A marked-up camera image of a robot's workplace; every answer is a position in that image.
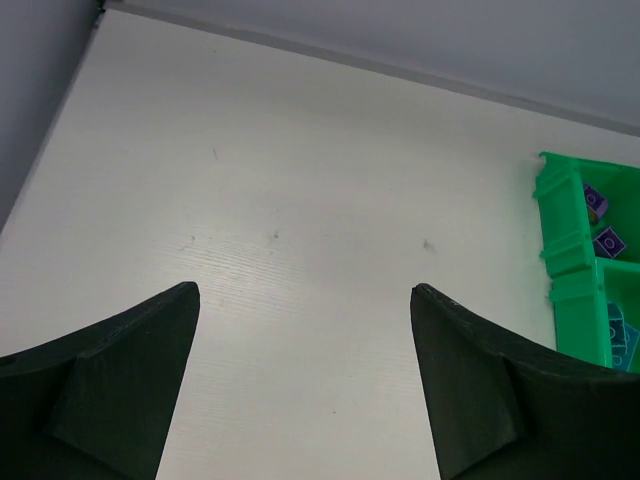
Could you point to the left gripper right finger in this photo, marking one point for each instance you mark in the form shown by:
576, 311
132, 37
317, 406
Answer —
501, 406

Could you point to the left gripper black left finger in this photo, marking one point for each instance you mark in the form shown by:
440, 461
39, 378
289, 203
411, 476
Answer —
98, 403

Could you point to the teal long lego brick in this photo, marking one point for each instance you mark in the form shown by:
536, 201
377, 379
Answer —
624, 338

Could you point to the purple square lego brick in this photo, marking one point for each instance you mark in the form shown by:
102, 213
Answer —
608, 244

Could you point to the purple sloped lego brick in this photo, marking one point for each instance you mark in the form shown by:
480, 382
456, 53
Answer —
597, 205

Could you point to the green divided sorting tray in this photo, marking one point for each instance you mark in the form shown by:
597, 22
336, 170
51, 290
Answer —
581, 283

